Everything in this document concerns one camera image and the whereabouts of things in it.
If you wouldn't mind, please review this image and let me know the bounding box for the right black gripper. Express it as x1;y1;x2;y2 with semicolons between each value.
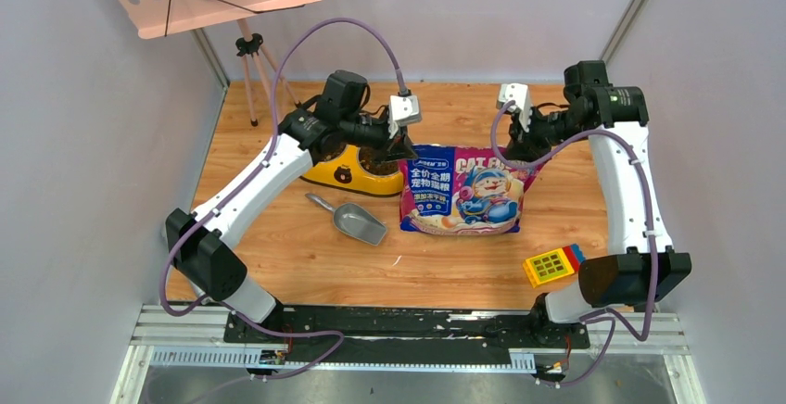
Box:
506;103;588;164

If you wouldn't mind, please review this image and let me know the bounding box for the yellow double pet bowl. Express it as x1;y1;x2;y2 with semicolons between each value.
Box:
300;145;404;197

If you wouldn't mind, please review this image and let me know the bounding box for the cat food bag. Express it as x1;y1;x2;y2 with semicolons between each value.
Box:
399;145;540;236

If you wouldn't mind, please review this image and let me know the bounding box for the silver metal scoop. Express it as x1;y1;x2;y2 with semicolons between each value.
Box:
305;193;387;246

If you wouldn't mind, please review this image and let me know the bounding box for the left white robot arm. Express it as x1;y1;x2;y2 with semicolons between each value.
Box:
161;70;422;342

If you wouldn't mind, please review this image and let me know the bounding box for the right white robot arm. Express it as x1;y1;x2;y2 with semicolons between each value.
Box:
498;60;692;347

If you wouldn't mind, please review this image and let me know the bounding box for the yellow toy block calculator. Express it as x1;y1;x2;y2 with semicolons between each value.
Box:
522;244;586;288

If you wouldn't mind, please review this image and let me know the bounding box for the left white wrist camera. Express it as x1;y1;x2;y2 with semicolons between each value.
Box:
388;95;423;138

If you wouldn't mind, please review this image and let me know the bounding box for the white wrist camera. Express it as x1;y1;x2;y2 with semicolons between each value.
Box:
388;95;423;138
498;82;535;133

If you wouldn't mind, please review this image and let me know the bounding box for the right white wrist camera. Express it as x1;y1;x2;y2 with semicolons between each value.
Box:
498;82;535;133

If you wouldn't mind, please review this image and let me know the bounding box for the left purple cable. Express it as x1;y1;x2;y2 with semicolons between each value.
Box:
158;17;412;380

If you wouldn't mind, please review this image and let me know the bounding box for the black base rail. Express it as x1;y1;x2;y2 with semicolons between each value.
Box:
223;305;590;360

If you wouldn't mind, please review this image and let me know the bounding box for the grey slotted cable duct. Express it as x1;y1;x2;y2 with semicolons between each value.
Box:
149;341;537;373

